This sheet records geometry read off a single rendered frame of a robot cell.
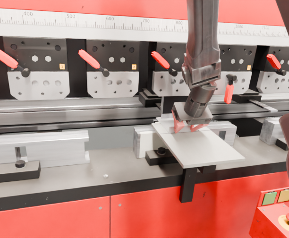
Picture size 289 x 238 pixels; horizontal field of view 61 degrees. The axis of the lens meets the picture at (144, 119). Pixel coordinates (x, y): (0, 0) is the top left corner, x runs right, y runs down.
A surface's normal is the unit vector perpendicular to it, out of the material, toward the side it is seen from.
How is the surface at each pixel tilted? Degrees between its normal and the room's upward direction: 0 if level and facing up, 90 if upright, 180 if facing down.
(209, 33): 122
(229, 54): 90
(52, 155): 90
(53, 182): 0
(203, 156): 0
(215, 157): 0
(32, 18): 90
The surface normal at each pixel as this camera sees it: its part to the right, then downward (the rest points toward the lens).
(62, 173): 0.06, -0.93
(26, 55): 0.28, 0.37
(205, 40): 0.22, 0.80
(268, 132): -0.96, 0.05
